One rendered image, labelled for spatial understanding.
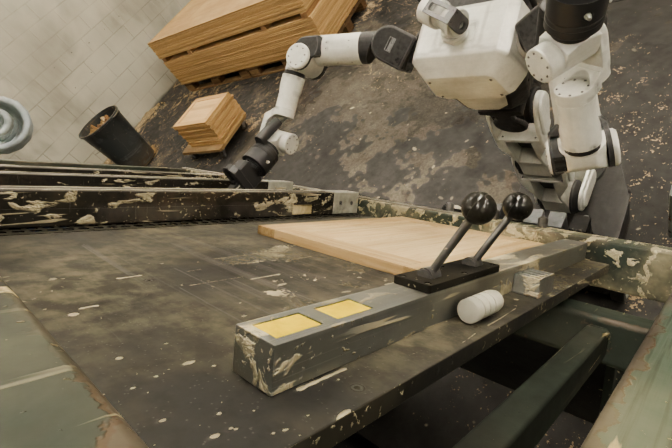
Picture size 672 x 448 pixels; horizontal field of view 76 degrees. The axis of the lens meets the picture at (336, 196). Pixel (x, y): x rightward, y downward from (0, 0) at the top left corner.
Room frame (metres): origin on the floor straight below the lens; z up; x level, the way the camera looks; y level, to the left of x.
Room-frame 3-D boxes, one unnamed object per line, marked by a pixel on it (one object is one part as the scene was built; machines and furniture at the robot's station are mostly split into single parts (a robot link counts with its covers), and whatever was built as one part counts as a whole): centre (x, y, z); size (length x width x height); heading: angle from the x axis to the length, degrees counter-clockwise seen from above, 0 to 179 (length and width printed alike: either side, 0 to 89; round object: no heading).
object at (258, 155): (1.15, 0.16, 1.23); 0.12 x 0.10 x 0.13; 121
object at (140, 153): (4.99, 1.61, 0.33); 0.52 x 0.51 x 0.65; 41
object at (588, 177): (1.12, -0.83, 0.28); 0.21 x 0.20 x 0.13; 121
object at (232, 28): (5.42, -0.39, 0.39); 2.46 x 1.05 x 0.78; 41
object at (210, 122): (4.14, 0.62, 0.20); 0.61 x 0.53 x 0.40; 41
